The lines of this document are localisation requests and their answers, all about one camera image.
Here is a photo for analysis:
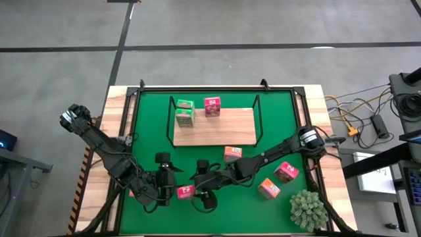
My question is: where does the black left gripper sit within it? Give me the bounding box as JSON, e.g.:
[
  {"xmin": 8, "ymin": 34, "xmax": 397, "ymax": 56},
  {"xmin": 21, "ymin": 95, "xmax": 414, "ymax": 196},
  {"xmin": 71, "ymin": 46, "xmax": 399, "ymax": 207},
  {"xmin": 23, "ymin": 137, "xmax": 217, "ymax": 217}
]
[{"xmin": 155, "ymin": 151, "xmax": 185, "ymax": 207}]

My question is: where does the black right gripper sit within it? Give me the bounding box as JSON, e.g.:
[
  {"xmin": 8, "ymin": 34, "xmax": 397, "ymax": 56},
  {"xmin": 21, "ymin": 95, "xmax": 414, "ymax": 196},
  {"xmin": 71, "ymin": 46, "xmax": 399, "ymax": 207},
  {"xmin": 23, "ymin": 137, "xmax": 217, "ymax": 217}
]
[{"xmin": 189, "ymin": 159, "xmax": 231, "ymax": 211}]

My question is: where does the red Froot Loops cereal box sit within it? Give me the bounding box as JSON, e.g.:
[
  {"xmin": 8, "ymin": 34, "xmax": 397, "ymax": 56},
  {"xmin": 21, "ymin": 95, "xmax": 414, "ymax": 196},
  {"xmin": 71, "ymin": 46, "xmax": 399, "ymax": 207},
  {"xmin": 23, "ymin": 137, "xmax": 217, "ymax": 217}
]
[
  {"xmin": 204, "ymin": 96, "xmax": 222, "ymax": 118},
  {"xmin": 176, "ymin": 184, "xmax": 197, "ymax": 201},
  {"xmin": 274, "ymin": 161, "xmax": 301, "ymax": 184}
]

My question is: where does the green Apple Jacks cereal box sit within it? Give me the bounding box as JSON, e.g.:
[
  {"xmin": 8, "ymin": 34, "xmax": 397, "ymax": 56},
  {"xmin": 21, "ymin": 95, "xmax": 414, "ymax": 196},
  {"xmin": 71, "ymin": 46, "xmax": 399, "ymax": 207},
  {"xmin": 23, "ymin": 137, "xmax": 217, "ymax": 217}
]
[
  {"xmin": 174, "ymin": 108, "xmax": 196, "ymax": 128},
  {"xmin": 176, "ymin": 98, "xmax": 195, "ymax": 110}
]

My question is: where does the green table mat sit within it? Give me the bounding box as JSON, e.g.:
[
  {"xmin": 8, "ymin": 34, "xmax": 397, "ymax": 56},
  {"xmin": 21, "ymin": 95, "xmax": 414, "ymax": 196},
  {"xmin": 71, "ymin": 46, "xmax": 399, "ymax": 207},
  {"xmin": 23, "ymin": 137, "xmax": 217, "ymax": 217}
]
[{"xmin": 118, "ymin": 90, "xmax": 310, "ymax": 235}]

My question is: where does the yellow black hazard tape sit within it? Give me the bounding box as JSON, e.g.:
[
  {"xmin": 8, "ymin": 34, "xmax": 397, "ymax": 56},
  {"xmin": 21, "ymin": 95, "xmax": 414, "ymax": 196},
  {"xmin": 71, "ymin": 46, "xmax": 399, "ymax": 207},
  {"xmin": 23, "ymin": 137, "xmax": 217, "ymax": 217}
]
[{"xmin": 67, "ymin": 146, "xmax": 91, "ymax": 235}]

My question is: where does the pale green artificial plant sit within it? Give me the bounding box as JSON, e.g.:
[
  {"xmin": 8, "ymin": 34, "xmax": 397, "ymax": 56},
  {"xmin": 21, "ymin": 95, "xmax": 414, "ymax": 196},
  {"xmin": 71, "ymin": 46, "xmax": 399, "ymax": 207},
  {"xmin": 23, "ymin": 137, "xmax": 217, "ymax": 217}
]
[{"xmin": 289, "ymin": 188, "xmax": 330, "ymax": 233}]

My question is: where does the gray side table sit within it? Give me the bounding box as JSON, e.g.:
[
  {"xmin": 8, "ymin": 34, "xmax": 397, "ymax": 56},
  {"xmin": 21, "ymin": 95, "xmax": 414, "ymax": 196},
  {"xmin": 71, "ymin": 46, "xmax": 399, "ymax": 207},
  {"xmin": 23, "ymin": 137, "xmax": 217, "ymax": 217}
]
[{"xmin": 0, "ymin": 147, "xmax": 53, "ymax": 228}]

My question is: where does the black device with blue light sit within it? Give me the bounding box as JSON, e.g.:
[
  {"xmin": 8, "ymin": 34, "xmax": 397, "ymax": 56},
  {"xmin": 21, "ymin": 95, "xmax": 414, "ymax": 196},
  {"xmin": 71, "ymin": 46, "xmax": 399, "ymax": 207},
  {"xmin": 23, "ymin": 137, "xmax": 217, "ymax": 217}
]
[{"xmin": 0, "ymin": 128, "xmax": 18, "ymax": 152}]

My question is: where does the white board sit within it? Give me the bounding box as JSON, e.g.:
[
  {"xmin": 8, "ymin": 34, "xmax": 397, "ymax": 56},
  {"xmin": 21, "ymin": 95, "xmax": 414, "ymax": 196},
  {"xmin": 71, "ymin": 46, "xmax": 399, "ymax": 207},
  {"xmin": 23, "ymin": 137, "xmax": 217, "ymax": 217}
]
[{"xmin": 353, "ymin": 151, "xmax": 398, "ymax": 195}]

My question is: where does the black diagonal beam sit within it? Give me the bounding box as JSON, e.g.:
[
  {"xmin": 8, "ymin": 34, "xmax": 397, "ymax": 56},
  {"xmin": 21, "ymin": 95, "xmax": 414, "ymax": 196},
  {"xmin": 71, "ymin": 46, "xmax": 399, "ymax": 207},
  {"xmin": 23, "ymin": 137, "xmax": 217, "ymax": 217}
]
[{"xmin": 341, "ymin": 142, "xmax": 421, "ymax": 179}]

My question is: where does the black power brick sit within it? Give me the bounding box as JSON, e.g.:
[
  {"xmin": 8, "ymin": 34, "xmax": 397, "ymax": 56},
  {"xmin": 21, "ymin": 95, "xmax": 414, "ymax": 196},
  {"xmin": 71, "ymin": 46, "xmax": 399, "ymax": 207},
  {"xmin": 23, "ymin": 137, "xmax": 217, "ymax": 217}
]
[{"xmin": 370, "ymin": 114, "xmax": 391, "ymax": 140}]

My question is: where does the black keyboard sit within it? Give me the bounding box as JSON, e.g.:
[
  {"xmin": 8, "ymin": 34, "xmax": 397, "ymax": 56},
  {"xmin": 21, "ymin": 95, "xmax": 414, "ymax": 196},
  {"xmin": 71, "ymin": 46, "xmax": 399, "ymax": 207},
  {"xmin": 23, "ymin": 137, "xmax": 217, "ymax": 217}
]
[{"xmin": 403, "ymin": 166, "xmax": 421, "ymax": 207}]

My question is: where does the gray equipment stand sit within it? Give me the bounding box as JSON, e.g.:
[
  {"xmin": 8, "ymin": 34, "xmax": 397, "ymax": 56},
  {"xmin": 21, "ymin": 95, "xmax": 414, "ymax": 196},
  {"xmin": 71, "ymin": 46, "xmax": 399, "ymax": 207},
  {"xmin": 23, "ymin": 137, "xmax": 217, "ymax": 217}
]
[{"xmin": 389, "ymin": 67, "xmax": 421, "ymax": 132}]

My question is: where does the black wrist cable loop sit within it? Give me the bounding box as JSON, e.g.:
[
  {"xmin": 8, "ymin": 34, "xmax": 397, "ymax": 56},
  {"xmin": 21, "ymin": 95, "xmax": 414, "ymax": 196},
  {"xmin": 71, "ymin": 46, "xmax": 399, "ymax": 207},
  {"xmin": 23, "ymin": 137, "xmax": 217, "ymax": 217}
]
[{"xmin": 190, "ymin": 194, "xmax": 218, "ymax": 215}]

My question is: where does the wooden shelf with black frame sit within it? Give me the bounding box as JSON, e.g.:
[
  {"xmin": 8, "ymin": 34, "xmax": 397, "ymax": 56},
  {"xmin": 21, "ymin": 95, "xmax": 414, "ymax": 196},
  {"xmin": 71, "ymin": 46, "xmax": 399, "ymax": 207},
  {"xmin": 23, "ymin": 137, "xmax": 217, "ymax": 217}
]
[{"xmin": 165, "ymin": 93, "xmax": 264, "ymax": 148}]

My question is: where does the black rig frame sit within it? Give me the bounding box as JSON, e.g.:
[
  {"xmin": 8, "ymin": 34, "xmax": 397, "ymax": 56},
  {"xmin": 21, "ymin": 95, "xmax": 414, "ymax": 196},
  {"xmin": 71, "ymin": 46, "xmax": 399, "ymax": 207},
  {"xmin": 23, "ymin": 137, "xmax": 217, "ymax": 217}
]
[{"xmin": 67, "ymin": 78, "xmax": 361, "ymax": 237}]

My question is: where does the yellow cable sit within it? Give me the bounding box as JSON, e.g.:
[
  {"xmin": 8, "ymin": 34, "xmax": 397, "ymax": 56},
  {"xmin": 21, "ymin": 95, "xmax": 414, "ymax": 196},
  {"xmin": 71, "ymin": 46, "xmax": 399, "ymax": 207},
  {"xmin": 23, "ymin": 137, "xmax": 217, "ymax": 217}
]
[{"xmin": 324, "ymin": 94, "xmax": 355, "ymax": 131}]

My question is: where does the coiled black cable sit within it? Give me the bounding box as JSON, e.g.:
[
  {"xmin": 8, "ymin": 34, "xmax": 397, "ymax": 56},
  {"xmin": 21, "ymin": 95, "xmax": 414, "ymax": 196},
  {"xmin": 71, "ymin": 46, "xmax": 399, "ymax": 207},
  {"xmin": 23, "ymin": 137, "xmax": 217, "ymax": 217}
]
[{"xmin": 392, "ymin": 93, "xmax": 421, "ymax": 119}]

